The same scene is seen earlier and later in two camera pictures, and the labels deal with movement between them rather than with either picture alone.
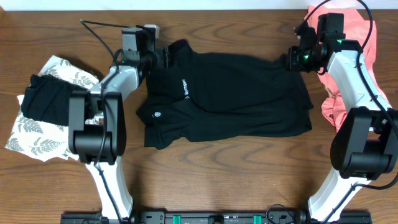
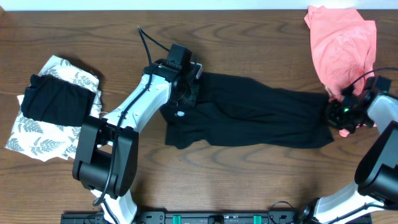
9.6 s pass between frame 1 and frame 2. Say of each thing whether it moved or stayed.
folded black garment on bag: stayed
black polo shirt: moved
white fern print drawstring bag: stayed
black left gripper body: moved
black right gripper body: moved
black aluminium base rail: stayed
